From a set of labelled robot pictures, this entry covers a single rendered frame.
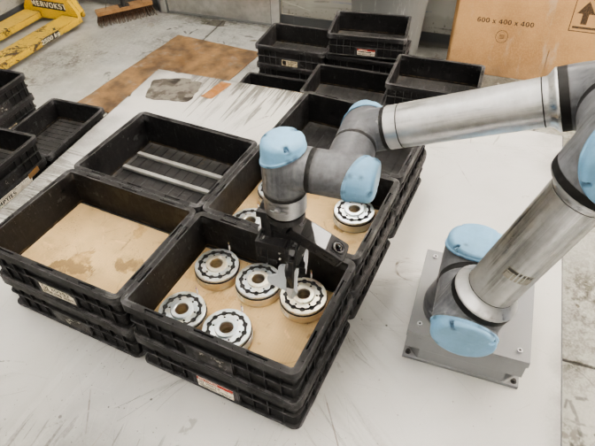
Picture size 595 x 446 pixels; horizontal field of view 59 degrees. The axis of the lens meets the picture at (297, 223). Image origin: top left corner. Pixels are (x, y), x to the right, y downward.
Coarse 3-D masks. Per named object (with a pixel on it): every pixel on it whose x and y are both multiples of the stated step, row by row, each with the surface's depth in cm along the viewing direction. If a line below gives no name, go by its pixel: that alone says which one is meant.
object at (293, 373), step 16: (192, 224) 121; (224, 224) 122; (240, 224) 121; (176, 240) 118; (160, 256) 114; (144, 272) 111; (352, 272) 110; (128, 288) 108; (336, 288) 107; (128, 304) 105; (336, 304) 105; (160, 320) 102; (176, 320) 102; (320, 320) 101; (192, 336) 101; (320, 336) 100; (224, 352) 99; (240, 352) 97; (304, 352) 96; (272, 368) 94; (288, 368) 94; (304, 368) 96
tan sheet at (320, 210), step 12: (252, 192) 144; (252, 204) 141; (312, 204) 140; (324, 204) 140; (312, 216) 137; (324, 216) 137; (324, 228) 134; (336, 228) 134; (348, 240) 130; (360, 240) 130; (348, 252) 127
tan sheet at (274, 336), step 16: (192, 272) 124; (176, 288) 121; (192, 288) 120; (208, 304) 117; (224, 304) 117; (240, 304) 117; (272, 304) 117; (256, 320) 114; (272, 320) 114; (288, 320) 114; (256, 336) 111; (272, 336) 111; (288, 336) 111; (304, 336) 111; (256, 352) 108; (272, 352) 108; (288, 352) 108
